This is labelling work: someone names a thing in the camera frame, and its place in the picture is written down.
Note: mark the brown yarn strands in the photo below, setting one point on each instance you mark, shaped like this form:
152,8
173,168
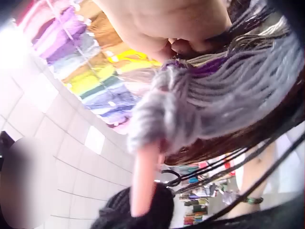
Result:
233,143

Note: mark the full shop shelf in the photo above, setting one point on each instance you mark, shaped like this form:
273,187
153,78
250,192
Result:
202,190
78,59

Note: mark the black knitted yarn bundle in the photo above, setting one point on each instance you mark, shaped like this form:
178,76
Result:
147,214

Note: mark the grey and purple yarn bundle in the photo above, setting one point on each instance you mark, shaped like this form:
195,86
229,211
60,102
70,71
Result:
214,95

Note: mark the person's right hand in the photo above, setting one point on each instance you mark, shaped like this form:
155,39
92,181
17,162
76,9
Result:
166,21

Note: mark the person's left fingers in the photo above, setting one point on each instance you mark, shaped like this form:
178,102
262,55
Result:
144,181

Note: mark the person's right fingers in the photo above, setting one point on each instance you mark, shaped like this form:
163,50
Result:
183,46

